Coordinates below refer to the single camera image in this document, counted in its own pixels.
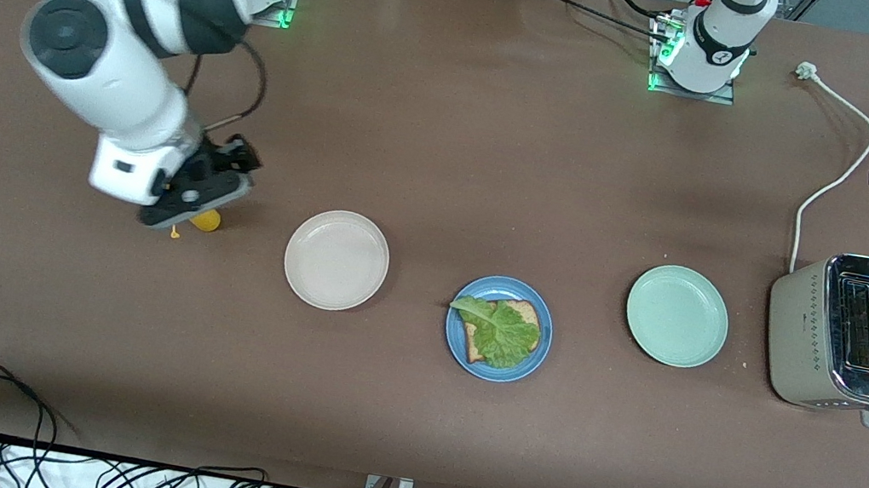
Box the blue plate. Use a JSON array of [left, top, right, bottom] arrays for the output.
[[438, 268, 561, 391]]

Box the yellow squeeze bottle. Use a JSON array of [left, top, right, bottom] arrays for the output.
[[169, 204, 223, 246]]

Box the black base cable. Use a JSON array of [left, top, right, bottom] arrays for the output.
[[520, 0, 678, 44]]

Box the white plate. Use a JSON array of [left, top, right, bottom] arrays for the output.
[[278, 203, 397, 319]]

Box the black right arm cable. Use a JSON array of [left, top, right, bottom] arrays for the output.
[[176, 27, 273, 141]]

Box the green lettuce leaf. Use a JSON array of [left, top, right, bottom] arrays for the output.
[[440, 292, 544, 375]]

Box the beige chrome toaster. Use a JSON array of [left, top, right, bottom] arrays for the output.
[[752, 243, 869, 428]]

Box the green plate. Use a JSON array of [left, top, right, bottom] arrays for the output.
[[618, 259, 737, 375]]

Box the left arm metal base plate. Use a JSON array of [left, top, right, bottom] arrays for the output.
[[642, 10, 748, 106]]

